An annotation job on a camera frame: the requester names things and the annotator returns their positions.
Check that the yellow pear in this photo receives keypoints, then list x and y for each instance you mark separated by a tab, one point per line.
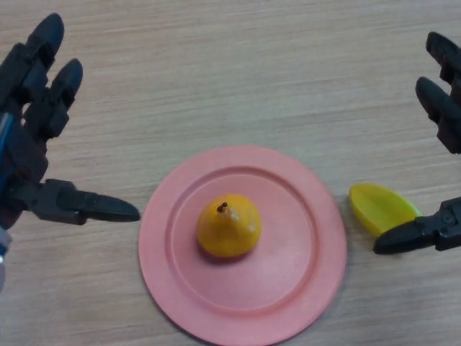
228	227

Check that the pink round plate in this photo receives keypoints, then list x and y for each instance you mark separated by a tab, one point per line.
288	281

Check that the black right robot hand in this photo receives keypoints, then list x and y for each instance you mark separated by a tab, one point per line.
448	111

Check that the yellow starfruit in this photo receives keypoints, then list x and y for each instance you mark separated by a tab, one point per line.
378	209

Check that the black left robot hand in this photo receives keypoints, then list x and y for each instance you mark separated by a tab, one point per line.
21	151

